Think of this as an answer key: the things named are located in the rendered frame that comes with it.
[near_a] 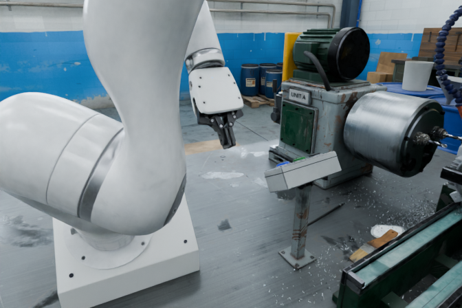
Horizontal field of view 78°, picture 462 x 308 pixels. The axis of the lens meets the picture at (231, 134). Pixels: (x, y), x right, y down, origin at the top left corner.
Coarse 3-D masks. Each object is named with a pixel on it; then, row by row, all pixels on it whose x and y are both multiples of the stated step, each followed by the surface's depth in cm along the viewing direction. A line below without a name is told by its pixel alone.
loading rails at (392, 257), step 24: (432, 216) 70; (456, 216) 72; (408, 240) 63; (432, 240) 64; (456, 240) 73; (360, 264) 56; (384, 264) 57; (408, 264) 60; (432, 264) 68; (456, 264) 57; (360, 288) 51; (384, 288) 57; (408, 288) 65; (432, 288) 52; (456, 288) 52
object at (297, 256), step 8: (304, 184) 65; (312, 184) 67; (296, 192) 69; (304, 192) 66; (296, 200) 69; (304, 200) 67; (296, 208) 70; (304, 208) 68; (336, 208) 94; (296, 216) 70; (304, 216) 69; (320, 216) 89; (296, 224) 71; (304, 224) 70; (296, 232) 71; (304, 232) 71; (296, 240) 72; (304, 240) 72; (288, 248) 77; (296, 248) 72; (304, 248) 73; (288, 256) 74; (296, 256) 73; (304, 256) 74; (312, 256) 74; (296, 264) 72; (304, 264) 72
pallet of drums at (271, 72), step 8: (248, 64) 590; (256, 64) 582; (264, 64) 598; (272, 64) 597; (280, 64) 590; (248, 72) 563; (256, 72) 568; (264, 72) 579; (272, 72) 542; (280, 72) 544; (240, 80) 584; (248, 80) 567; (256, 80) 572; (264, 80) 583; (280, 80) 549; (248, 88) 573; (256, 88) 579; (264, 88) 589; (280, 88) 554; (248, 96) 583; (256, 96) 583; (264, 96) 584; (272, 96) 558; (248, 104) 561; (256, 104) 544; (272, 104) 555
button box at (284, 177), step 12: (312, 156) 68; (324, 156) 67; (336, 156) 68; (276, 168) 62; (288, 168) 61; (300, 168) 63; (312, 168) 64; (324, 168) 66; (336, 168) 67; (276, 180) 62; (288, 180) 60; (300, 180) 62; (312, 180) 63
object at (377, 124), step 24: (384, 96) 91; (408, 96) 88; (360, 120) 91; (384, 120) 85; (408, 120) 80; (432, 120) 86; (360, 144) 92; (384, 144) 85; (408, 144) 82; (432, 144) 91; (384, 168) 91; (408, 168) 86
